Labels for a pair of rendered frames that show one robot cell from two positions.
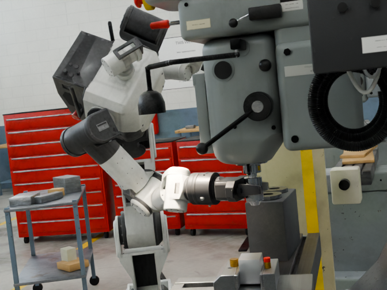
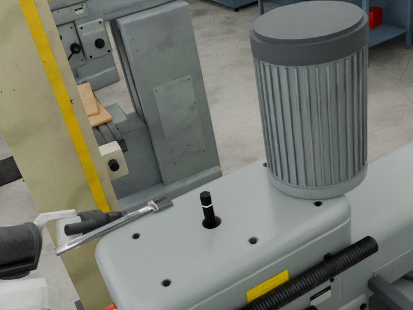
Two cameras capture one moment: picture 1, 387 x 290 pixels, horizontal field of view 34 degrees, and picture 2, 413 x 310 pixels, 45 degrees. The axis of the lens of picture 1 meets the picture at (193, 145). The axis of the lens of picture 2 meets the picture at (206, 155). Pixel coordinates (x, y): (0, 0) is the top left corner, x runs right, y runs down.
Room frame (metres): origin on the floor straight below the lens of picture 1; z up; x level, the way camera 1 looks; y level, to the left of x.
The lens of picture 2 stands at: (1.04, 0.27, 2.50)
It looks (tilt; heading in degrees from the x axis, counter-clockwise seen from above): 33 degrees down; 323
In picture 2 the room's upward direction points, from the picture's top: 12 degrees counter-clockwise
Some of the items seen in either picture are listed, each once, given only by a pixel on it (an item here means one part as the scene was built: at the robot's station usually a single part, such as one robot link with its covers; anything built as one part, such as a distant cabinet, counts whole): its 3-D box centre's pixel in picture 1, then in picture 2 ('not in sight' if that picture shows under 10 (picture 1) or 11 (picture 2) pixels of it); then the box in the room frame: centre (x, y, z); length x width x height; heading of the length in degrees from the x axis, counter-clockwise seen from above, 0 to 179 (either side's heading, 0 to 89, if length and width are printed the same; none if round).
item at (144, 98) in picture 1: (151, 102); not in sight; (1.66, 0.10, 1.49); 0.07 x 0.07 x 0.06
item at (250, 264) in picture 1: (251, 268); not in sight; (1.49, -0.11, 1.07); 0.06 x 0.05 x 0.06; 168
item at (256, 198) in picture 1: (254, 190); not in sight; (1.63, -0.15, 1.23); 0.05 x 0.05 x 0.06
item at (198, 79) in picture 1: (205, 113); not in sight; (1.66, -0.04, 1.44); 0.04 x 0.04 x 0.21; 75
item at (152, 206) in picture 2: not in sight; (114, 224); (1.78, -0.02, 1.89); 0.24 x 0.04 x 0.01; 75
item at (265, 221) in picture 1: (273, 221); not in sight; (2.00, -0.23, 1.06); 0.22 x 0.12 x 0.20; 160
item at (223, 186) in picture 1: (222, 189); not in sight; (1.67, -0.06, 1.24); 0.13 x 0.12 x 0.10; 152
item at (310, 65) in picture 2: not in sight; (311, 101); (1.56, -0.39, 2.05); 0.20 x 0.20 x 0.32
